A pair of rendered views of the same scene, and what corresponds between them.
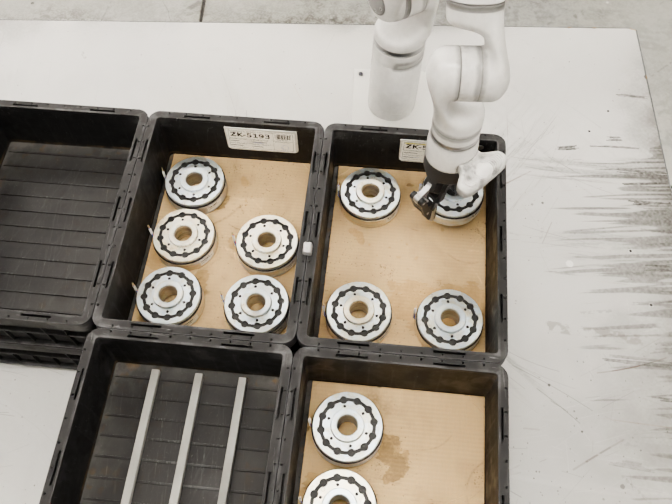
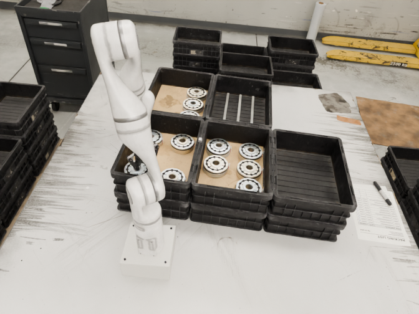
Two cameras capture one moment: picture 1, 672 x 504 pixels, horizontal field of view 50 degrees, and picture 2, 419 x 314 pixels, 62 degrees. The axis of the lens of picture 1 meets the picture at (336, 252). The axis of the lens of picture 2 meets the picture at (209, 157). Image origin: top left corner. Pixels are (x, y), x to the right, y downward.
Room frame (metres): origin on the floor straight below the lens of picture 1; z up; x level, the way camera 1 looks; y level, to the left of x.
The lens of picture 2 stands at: (1.60, 0.00, 1.86)
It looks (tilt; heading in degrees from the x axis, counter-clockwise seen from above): 43 degrees down; 175
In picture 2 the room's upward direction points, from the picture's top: 6 degrees clockwise
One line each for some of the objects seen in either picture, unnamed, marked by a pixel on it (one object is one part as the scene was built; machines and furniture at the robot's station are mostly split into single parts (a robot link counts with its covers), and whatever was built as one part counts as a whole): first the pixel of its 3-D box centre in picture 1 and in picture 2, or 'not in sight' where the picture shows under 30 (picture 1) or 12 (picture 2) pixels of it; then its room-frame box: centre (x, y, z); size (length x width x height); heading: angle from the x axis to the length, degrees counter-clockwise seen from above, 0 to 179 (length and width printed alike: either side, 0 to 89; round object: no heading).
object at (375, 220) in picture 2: not in sight; (375, 212); (0.68, 0.83, 0.70); 0.33 x 0.23 x 0.01; 176
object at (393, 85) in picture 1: (395, 72); (149, 229); (0.93, -0.12, 0.87); 0.09 x 0.09 x 0.17; 80
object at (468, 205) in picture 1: (452, 190); (137, 169); (0.66, -0.20, 0.88); 0.10 x 0.10 x 0.01
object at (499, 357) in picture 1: (407, 235); (161, 145); (0.56, -0.11, 0.92); 0.40 x 0.30 x 0.02; 172
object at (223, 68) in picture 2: not in sight; (242, 88); (-0.79, 0.40, 0.37); 0.40 x 0.30 x 0.45; 86
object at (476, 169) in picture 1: (462, 147); not in sight; (0.62, -0.19, 1.05); 0.11 x 0.09 x 0.06; 40
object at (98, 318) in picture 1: (217, 220); (235, 156); (0.60, 0.19, 0.92); 0.40 x 0.30 x 0.02; 172
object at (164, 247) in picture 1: (183, 235); (249, 168); (0.60, 0.25, 0.86); 0.10 x 0.10 x 0.01
